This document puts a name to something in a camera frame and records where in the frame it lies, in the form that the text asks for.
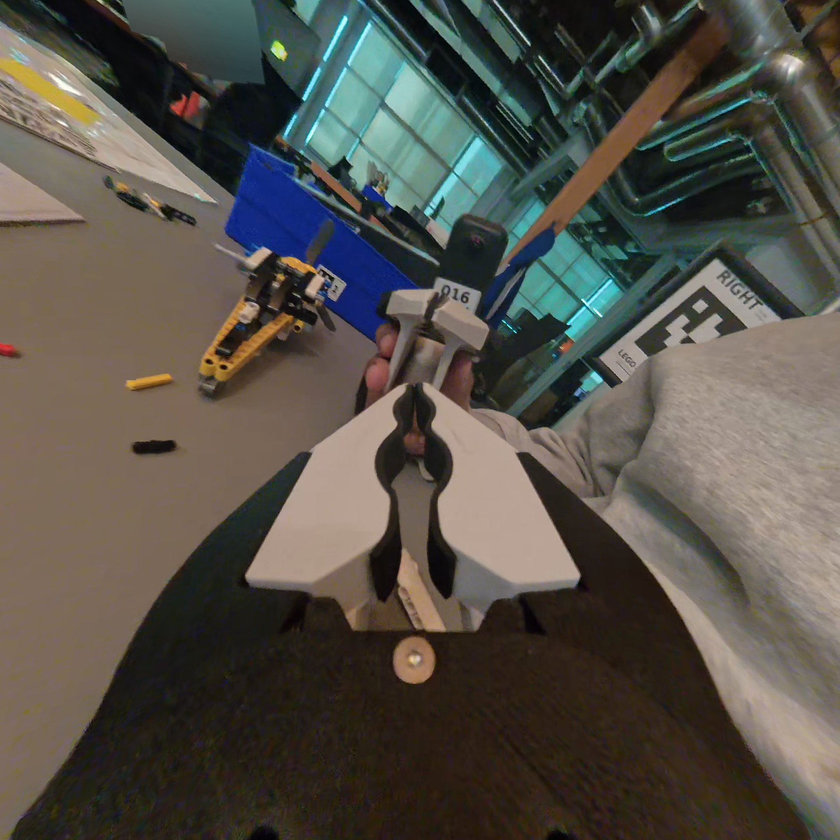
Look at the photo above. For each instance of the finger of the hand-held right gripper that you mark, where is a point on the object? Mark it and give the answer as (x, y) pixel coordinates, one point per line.
(467, 331)
(408, 307)

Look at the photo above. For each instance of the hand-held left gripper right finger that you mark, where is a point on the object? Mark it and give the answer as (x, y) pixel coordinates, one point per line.
(505, 518)

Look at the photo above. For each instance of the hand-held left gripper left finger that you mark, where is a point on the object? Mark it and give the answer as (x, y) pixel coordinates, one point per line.
(328, 518)

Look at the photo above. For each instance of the small dark lego piece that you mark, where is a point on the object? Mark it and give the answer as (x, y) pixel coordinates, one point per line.
(433, 307)

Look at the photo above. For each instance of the person's right forearm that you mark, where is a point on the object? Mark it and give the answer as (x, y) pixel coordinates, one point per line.
(689, 492)

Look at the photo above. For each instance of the yellow lego model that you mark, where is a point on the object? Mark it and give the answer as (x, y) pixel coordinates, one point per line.
(262, 315)

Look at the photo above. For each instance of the black lego piece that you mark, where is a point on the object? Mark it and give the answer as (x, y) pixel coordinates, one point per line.
(154, 447)

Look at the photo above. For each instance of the yellow lego peg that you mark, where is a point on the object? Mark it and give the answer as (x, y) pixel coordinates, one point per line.
(149, 382)

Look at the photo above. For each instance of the pile of small lego pieces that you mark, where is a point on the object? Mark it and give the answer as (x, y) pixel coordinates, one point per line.
(148, 203)

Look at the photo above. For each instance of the person's right hand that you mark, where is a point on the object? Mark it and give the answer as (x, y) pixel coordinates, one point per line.
(377, 377)

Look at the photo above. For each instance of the blue plastic bin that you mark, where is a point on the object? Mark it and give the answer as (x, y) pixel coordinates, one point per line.
(289, 229)

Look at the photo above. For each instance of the black white marker sign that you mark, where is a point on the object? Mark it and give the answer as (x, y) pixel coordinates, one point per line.
(695, 321)

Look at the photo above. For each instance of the metal ceiling pipes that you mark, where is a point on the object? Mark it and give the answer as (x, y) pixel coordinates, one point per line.
(754, 98)

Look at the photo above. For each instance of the instruction booklets with bag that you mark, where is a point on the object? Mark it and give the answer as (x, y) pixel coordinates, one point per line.
(79, 124)

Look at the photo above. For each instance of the large window wall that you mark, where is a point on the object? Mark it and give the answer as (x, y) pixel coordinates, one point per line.
(407, 124)

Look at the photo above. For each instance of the wooden post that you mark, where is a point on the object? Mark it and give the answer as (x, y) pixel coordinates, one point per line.
(630, 124)

